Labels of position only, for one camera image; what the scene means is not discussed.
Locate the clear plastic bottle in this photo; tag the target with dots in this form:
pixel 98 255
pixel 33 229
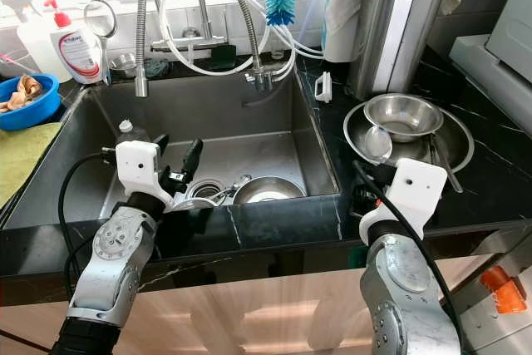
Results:
pixel 129 135

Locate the white countertop appliance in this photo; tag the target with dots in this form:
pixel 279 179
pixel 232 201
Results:
pixel 499 64

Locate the white spray bottle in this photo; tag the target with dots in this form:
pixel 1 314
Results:
pixel 33 39

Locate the steel knife block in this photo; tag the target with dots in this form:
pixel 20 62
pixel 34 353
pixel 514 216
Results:
pixel 395 35

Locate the stainless steel sink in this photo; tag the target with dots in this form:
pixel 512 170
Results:
pixel 258 118

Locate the steel spring faucet sprayer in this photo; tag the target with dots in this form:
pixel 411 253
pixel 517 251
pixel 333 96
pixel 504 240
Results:
pixel 142 35

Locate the black sponge holder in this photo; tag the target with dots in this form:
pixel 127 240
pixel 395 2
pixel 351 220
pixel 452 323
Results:
pixel 223 57

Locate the sink drain strainer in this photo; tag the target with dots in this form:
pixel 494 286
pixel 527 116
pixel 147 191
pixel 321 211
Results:
pixel 206 189

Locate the small white plastic clip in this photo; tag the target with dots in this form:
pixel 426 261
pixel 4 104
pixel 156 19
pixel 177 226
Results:
pixel 329 89

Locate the steel bowl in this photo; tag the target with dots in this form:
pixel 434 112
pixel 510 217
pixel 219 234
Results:
pixel 266 193
pixel 403 114

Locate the yellow-green cloth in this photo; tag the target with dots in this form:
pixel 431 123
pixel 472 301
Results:
pixel 21 160

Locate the round metal strainer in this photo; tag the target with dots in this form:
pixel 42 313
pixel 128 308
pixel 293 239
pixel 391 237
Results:
pixel 106 68

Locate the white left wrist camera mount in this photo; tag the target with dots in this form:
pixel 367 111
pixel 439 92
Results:
pixel 137 168

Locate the white soap bottle red pump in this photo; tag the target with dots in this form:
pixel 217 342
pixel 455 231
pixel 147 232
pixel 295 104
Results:
pixel 79 54

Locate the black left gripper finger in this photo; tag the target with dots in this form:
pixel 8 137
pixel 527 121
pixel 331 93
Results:
pixel 163 143
pixel 193 160

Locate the large steel plate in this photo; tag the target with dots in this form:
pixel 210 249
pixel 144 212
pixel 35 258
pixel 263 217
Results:
pixel 416 155

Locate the blue plastic bowl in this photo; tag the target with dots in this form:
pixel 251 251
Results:
pixel 41 114

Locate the small steel cup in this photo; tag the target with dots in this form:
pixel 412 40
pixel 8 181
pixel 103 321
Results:
pixel 125 64

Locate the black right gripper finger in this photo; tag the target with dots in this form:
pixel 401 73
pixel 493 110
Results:
pixel 364 166
pixel 382 165

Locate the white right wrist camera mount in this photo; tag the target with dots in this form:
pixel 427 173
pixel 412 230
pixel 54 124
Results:
pixel 416 189

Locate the steel gooseneck faucet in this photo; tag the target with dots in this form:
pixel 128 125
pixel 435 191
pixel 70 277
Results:
pixel 256 51

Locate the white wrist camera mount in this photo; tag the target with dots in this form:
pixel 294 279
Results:
pixel 137 168
pixel 416 189

